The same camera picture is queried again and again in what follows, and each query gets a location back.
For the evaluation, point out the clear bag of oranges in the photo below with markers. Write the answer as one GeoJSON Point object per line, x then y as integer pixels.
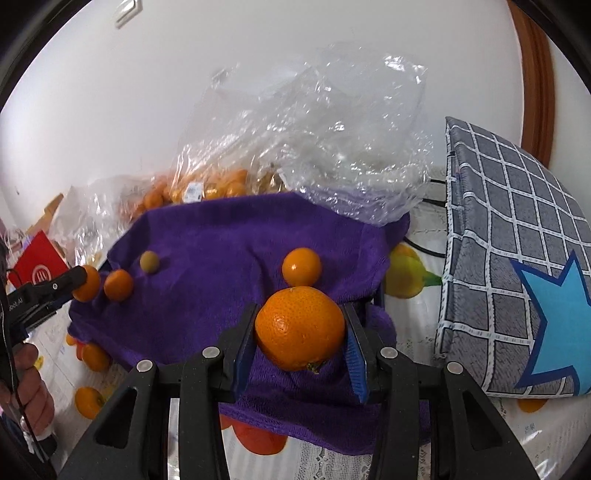
{"type": "Point", "coordinates": [198, 186]}

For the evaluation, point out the person's left hand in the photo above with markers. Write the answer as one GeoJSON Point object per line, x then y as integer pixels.
{"type": "Point", "coordinates": [37, 401]}

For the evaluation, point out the clear plastic bag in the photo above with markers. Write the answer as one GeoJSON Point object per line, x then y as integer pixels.
{"type": "Point", "coordinates": [343, 128]}

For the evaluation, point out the red tomato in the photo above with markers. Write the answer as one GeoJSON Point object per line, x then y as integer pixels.
{"type": "Point", "coordinates": [255, 440]}

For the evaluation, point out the large orange mandarin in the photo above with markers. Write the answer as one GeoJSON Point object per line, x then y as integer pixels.
{"type": "Point", "coordinates": [300, 328]}

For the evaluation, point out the small green citrus fruit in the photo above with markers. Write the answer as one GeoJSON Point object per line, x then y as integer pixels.
{"type": "Point", "coordinates": [149, 262]}

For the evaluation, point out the red box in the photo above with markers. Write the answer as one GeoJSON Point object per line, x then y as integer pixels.
{"type": "Point", "coordinates": [39, 262]}

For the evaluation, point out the small orange kumquat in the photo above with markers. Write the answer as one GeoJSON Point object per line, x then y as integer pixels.
{"type": "Point", "coordinates": [301, 267]}

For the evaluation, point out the purple towel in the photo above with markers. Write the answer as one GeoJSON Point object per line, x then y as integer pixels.
{"type": "Point", "coordinates": [217, 257]}

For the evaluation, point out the brown wooden door frame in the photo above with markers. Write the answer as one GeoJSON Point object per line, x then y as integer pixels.
{"type": "Point", "coordinates": [539, 93]}

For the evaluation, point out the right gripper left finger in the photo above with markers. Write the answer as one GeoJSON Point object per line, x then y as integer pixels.
{"type": "Point", "coordinates": [238, 346]}

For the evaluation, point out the white plastic bag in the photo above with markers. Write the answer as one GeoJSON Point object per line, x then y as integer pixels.
{"type": "Point", "coordinates": [91, 218]}

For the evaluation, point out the grey checked cushion blue star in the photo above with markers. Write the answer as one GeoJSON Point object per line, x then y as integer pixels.
{"type": "Point", "coordinates": [516, 282]}

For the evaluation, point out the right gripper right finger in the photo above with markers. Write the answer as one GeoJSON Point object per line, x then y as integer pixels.
{"type": "Point", "coordinates": [362, 343]}

